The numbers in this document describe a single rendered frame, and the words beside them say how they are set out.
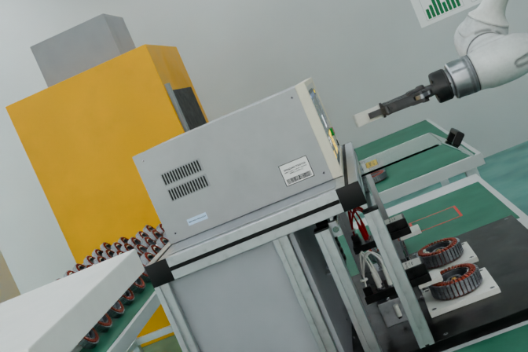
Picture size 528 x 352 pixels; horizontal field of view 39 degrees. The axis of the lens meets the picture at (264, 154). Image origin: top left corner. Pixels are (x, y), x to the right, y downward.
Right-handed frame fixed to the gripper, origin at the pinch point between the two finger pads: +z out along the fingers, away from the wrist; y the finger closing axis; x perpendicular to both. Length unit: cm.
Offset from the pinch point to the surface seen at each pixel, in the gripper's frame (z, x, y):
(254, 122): 21.7, 9.9, -28.8
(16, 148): 318, 59, 510
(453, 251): -6.5, -37.8, -0.6
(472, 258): -9.7, -40.2, -3.8
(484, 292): -7.9, -40.2, -27.9
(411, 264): 3.7, -31.2, -21.2
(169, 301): 49, -15, -42
